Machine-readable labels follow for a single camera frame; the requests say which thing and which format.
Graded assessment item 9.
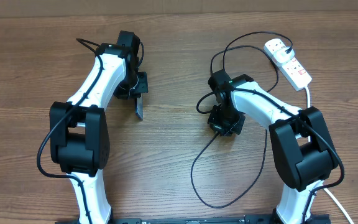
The smartphone with teal screen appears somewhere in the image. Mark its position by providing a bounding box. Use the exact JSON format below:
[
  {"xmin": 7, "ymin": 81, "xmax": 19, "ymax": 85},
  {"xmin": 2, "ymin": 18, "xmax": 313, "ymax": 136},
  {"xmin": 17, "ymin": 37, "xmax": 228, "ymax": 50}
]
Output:
[{"xmin": 135, "ymin": 95, "xmax": 144, "ymax": 121}]

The black USB-C charging cable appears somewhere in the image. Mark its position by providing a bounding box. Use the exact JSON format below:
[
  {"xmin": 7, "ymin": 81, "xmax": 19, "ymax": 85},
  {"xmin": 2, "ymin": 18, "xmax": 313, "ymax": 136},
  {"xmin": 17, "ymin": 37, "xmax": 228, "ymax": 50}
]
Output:
[{"xmin": 190, "ymin": 30, "xmax": 294, "ymax": 210}]

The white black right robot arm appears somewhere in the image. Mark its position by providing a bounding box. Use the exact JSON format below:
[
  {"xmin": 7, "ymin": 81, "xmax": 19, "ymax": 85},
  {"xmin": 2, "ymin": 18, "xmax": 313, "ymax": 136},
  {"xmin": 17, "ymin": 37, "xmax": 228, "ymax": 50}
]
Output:
[{"xmin": 208, "ymin": 70, "xmax": 344, "ymax": 223}]

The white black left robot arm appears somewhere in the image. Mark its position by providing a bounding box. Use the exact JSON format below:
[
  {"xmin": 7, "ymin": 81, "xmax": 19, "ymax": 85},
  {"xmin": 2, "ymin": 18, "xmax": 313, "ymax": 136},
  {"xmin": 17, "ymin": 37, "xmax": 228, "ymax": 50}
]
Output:
[{"xmin": 44, "ymin": 30, "xmax": 148, "ymax": 223}]

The white charger plug adapter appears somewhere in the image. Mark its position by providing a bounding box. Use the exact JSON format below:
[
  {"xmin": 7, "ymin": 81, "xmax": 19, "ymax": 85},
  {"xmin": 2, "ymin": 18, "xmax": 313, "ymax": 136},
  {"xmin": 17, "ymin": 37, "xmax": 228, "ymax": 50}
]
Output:
[{"xmin": 273, "ymin": 47, "xmax": 295, "ymax": 67}]

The white power extension strip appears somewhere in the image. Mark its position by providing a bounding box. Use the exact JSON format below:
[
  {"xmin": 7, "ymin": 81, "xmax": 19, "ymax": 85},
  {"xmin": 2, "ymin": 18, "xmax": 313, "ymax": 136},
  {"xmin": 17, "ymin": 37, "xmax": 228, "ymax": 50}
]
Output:
[{"xmin": 264, "ymin": 39, "xmax": 312, "ymax": 91}]

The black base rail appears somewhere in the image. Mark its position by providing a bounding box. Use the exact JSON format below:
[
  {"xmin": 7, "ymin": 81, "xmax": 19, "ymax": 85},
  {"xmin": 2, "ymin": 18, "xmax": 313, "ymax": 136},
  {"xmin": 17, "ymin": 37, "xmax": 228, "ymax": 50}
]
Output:
[{"xmin": 55, "ymin": 215, "xmax": 331, "ymax": 224}]

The white power strip cord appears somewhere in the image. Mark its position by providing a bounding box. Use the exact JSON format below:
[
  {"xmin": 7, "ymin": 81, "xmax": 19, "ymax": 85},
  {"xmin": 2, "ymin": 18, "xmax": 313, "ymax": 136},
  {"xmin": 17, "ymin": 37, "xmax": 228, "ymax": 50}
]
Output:
[{"xmin": 304, "ymin": 86, "xmax": 355, "ymax": 224}]

